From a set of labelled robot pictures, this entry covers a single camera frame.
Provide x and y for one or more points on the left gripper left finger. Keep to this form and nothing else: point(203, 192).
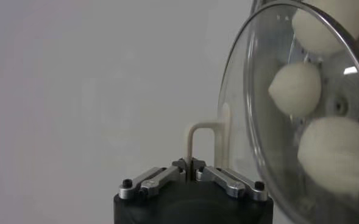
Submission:
point(161, 179)

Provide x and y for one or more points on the perforated steel steamer basket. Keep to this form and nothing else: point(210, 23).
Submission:
point(337, 105)

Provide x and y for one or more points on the white steamed baozi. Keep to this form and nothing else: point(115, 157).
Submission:
point(337, 155)
point(295, 88)
point(325, 27)

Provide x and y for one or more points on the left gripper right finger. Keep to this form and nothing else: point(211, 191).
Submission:
point(228, 181)

